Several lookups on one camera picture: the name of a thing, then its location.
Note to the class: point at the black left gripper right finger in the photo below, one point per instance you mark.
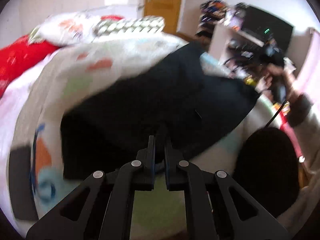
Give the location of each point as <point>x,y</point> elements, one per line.
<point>216,206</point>

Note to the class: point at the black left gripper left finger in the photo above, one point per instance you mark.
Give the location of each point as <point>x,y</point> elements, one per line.
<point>101,206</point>

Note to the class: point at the black pants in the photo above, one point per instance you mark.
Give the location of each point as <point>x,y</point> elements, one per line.
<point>174,99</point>

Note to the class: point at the person's right forearm sleeve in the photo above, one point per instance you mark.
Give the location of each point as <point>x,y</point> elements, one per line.
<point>305,123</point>

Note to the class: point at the person's right hand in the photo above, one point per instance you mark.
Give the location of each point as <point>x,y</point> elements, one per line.
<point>271,71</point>

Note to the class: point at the beige shelf unit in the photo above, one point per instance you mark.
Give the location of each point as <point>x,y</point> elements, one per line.
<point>218,51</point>

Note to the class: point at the black television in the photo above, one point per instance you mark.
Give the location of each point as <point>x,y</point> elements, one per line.
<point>263,26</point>

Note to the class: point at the heart patterned quilt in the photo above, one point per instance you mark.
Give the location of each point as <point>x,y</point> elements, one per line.
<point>65,82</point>

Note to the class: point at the shoe rack with clutter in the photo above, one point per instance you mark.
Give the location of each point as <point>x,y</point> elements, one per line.
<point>213,12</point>

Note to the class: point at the black smartphone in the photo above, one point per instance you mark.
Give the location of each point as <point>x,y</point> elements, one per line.
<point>20,189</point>

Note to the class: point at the green white bolster pillow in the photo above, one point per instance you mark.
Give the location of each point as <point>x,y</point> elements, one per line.
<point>148,24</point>

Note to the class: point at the wooden door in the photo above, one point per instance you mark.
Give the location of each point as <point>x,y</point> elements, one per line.
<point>168,9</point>

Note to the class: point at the white bed sheet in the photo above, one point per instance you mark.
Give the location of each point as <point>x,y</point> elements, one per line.
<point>12,102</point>

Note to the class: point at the red pillow behind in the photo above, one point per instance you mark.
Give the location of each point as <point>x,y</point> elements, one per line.
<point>112,17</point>

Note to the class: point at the red long pillow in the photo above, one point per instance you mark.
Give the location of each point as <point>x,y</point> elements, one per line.
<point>19,56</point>

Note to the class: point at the white floral pillow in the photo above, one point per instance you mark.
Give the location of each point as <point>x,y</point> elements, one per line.
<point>65,29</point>

